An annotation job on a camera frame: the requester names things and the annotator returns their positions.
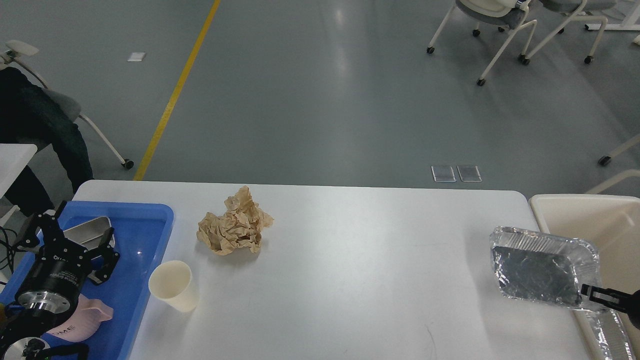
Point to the floor outlet plate right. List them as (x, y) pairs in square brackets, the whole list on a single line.
[(469, 173)]

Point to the floor outlet plate left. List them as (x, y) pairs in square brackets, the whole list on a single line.
[(443, 174)]

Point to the white chair leg right edge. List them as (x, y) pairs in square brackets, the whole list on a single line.
[(606, 159)]

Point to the beige plastic bin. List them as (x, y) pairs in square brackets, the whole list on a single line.
[(610, 222)]

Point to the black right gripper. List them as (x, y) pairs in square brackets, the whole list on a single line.
[(616, 300)]

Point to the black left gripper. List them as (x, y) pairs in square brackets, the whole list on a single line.
[(55, 280)]

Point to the aluminium foil tray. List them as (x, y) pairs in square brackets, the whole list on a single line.
[(545, 268)]

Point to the cream paper cup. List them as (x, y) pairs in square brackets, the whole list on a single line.
[(173, 282)]

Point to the pink mug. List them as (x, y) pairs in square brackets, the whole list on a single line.
[(84, 322)]

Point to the white chair top right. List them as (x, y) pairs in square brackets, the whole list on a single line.
[(507, 15)]

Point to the floor outlet plate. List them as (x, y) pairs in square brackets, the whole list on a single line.
[(469, 173), (443, 174)]

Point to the grey office chair left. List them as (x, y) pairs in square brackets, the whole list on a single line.
[(71, 108)]

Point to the stainless steel rectangular tray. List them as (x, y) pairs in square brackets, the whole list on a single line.
[(89, 233)]

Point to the person in beige sweater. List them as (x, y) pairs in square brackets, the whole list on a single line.
[(28, 112)]

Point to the blue plastic tray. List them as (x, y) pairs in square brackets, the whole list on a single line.
[(141, 234)]

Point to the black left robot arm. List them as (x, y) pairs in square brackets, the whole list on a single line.
[(23, 330)]

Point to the crumpled brown paper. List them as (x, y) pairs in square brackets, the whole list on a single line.
[(240, 227)]

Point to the white chair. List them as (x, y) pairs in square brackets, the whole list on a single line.
[(507, 15), (573, 11)]

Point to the white side table left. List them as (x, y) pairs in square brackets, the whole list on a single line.
[(14, 157)]

